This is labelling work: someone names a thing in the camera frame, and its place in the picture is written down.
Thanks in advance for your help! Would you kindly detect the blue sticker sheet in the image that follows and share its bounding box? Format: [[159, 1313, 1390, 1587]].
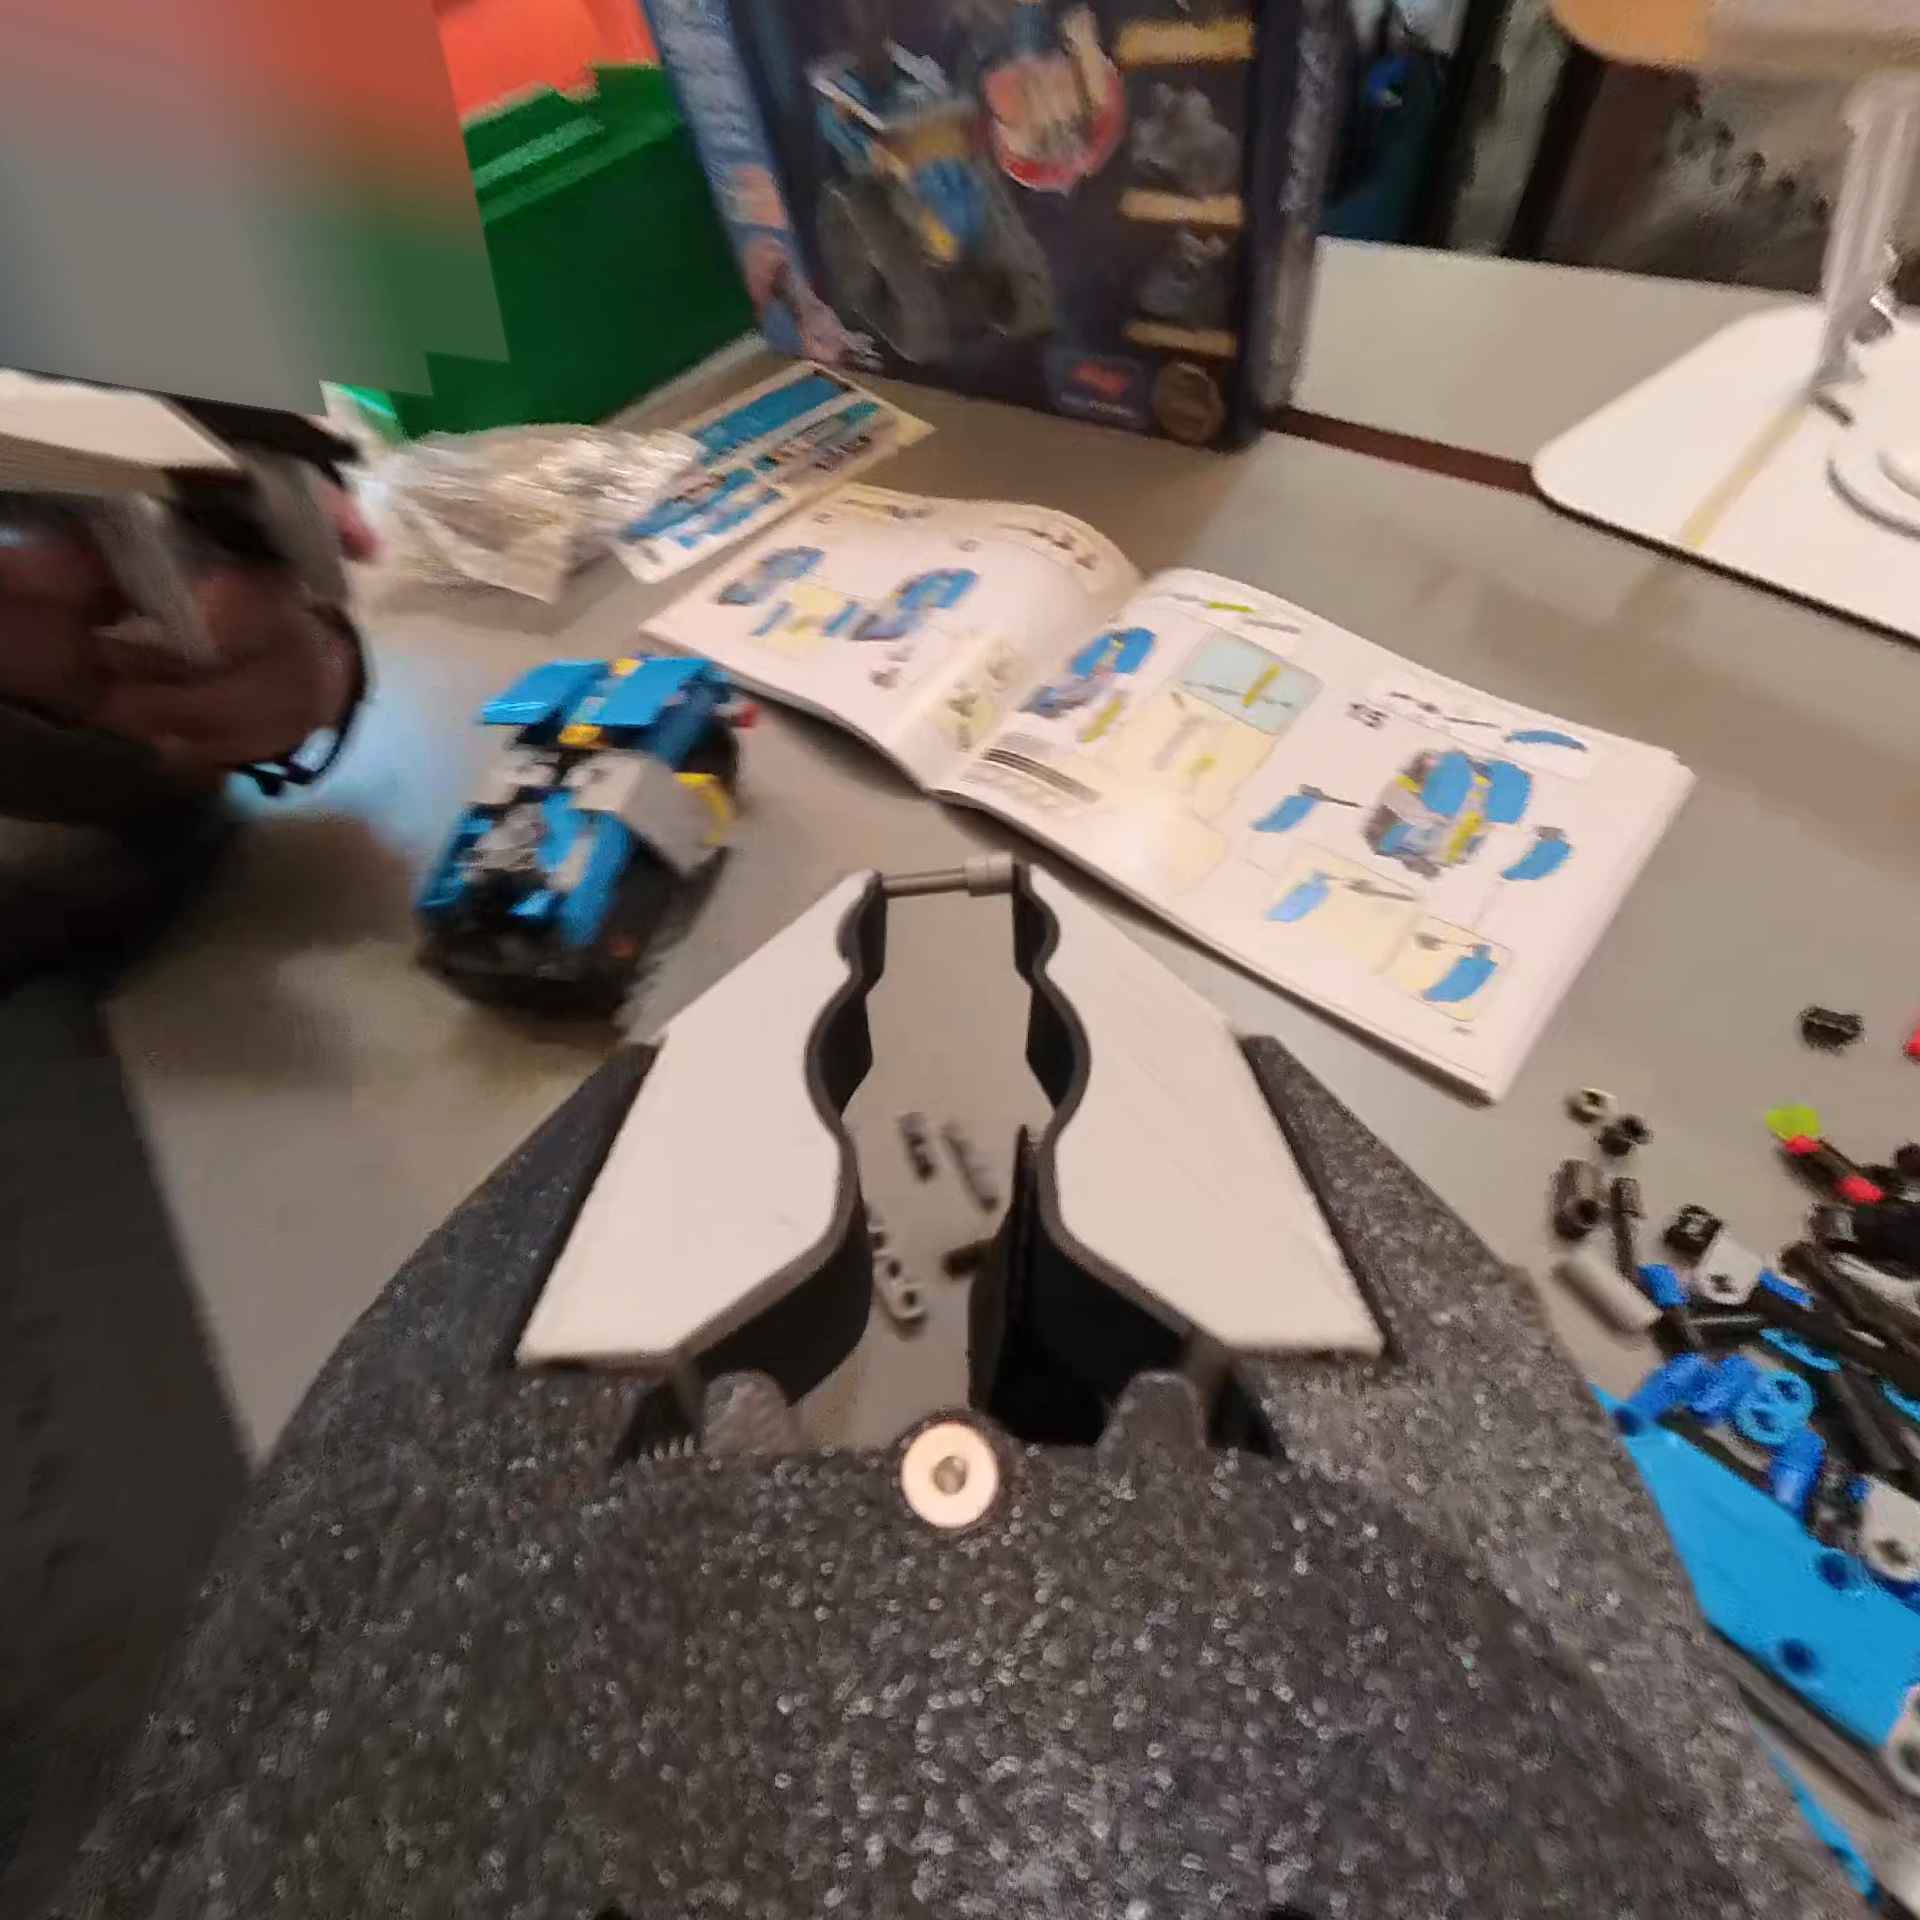
[[607, 358, 932, 587]]

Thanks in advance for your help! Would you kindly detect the blue brick toy car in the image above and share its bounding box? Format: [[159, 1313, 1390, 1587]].
[[412, 651, 751, 1022]]

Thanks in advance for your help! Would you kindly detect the bright green plastic bin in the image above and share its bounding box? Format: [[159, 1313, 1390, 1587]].
[[323, 59, 751, 442]]

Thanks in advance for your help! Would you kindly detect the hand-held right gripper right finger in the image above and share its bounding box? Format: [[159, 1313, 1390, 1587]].
[[972, 867, 1385, 1445]]

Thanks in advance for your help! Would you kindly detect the grey desk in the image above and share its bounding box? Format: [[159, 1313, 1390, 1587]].
[[104, 230, 1920, 1920]]

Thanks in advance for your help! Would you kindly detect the person's left forearm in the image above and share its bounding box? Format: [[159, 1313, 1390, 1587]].
[[0, 705, 225, 993]]

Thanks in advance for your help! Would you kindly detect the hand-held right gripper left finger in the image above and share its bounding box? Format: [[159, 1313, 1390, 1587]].
[[517, 870, 887, 1407]]

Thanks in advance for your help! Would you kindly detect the pile of loose bricks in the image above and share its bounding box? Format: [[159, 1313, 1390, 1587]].
[[1544, 1002, 1920, 1899]]

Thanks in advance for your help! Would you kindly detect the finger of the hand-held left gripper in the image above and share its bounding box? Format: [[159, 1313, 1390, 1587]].
[[0, 372, 244, 485]]

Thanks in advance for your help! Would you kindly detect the dark blue toy box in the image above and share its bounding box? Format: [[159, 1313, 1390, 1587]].
[[644, 0, 1320, 452]]

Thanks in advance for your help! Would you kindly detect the open instruction booklet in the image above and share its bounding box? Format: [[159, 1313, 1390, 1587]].
[[641, 483, 1695, 1105]]

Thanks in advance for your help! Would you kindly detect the white laptop stand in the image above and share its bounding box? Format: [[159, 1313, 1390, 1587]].
[[1533, 0, 1920, 647]]

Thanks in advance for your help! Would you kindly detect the orange plastic bin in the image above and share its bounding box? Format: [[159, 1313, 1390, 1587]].
[[433, 0, 663, 122]]

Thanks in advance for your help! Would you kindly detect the crumpled clear plastic bag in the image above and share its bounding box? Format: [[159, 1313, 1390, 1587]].
[[352, 423, 693, 602]]

